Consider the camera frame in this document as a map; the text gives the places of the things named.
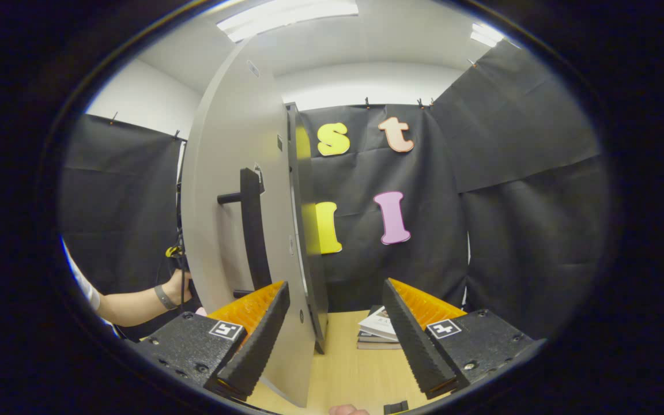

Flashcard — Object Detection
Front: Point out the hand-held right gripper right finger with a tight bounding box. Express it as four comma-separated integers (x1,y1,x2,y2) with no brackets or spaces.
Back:
382,278,543,399

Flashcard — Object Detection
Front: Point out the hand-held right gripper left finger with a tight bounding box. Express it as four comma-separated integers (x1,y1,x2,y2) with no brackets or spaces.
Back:
130,281,291,401

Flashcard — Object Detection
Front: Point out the black cabinet door handle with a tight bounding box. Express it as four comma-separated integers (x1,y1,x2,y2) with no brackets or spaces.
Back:
217,167,273,299

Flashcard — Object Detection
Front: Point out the light grey cabinet door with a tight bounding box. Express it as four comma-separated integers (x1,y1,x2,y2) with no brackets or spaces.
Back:
181,36,318,408

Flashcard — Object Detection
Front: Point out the thick grey book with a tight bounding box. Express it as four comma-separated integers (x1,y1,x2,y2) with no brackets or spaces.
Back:
357,330,402,350

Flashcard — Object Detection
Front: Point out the white picture cover book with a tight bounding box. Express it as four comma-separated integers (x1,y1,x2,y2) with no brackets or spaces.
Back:
359,305,400,342

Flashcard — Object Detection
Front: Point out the grey wristband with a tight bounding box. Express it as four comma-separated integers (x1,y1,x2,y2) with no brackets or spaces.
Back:
154,284,178,311

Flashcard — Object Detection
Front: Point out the black backdrop cloth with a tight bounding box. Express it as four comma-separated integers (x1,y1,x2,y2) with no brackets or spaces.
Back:
58,40,612,341

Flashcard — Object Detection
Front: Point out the long ceiling light panel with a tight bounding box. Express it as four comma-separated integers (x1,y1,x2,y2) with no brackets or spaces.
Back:
217,0,360,42

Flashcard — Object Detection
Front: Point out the small ceiling light panel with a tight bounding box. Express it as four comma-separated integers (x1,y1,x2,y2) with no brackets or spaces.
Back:
470,23,505,48

